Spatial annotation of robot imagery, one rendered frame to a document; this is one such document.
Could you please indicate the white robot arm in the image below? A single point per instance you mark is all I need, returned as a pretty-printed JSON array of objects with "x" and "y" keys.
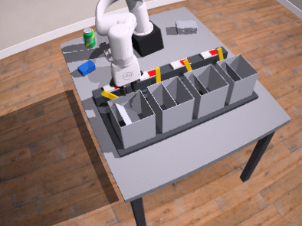
[{"x": 121, "y": 27}]

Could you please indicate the green drink can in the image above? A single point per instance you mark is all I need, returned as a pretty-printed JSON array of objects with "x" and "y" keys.
[{"x": 89, "y": 38}]

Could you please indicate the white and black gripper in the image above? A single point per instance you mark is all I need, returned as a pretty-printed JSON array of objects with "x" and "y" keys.
[{"x": 125, "y": 74}]

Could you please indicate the blue box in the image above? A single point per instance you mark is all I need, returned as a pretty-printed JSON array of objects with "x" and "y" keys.
[{"x": 86, "y": 68}]

